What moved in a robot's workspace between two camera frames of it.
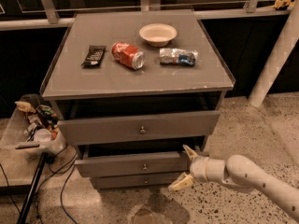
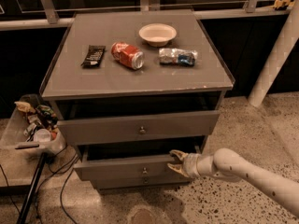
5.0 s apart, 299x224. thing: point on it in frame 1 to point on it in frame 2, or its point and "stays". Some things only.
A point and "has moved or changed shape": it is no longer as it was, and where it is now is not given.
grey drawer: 132,164 has moved or changed shape
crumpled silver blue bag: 178,57 stays
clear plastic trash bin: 33,126 stays
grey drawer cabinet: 136,93 stays
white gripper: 198,168 to 191,165
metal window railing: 148,3 stays
